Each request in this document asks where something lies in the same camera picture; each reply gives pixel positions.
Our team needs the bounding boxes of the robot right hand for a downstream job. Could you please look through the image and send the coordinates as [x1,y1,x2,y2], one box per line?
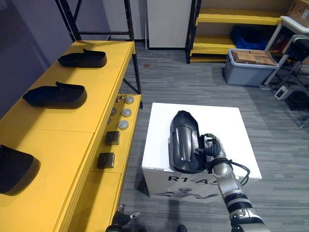
[196,132,226,160]

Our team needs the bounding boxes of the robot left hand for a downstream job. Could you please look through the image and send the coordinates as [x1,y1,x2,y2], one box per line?
[112,204,141,227]

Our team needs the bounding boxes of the black plastic housing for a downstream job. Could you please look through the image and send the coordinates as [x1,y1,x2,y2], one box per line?
[57,48,107,68]
[22,81,88,109]
[169,110,206,174]
[0,144,41,196]

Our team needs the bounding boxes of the yellow shelf rack black posts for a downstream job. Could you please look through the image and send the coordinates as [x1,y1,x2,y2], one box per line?
[0,0,143,232]
[185,0,288,64]

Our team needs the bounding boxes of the white printed cardboard box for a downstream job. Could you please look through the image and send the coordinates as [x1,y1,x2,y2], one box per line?
[141,102,263,205]

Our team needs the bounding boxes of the dark square block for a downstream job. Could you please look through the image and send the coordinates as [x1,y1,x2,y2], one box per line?
[97,152,116,169]
[105,130,121,145]

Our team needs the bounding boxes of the grey plastic storage bin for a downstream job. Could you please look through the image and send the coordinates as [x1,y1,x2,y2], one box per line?
[223,48,280,87]

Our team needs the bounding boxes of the white power adapter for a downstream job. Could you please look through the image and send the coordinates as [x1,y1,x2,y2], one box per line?
[274,86,291,101]

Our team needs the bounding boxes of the brown cardboard box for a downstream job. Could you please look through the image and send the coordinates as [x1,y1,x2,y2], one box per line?
[233,50,255,65]
[251,50,277,66]

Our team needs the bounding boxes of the blue plastic bin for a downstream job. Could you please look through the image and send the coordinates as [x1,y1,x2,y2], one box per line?
[230,25,268,50]

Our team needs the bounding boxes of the white panel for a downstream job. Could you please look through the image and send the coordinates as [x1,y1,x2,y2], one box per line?
[146,0,193,50]

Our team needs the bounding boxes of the white table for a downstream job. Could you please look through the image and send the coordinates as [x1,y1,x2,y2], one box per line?
[262,15,309,87]

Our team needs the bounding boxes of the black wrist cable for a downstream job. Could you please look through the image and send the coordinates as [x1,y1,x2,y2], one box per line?
[226,159,251,187]

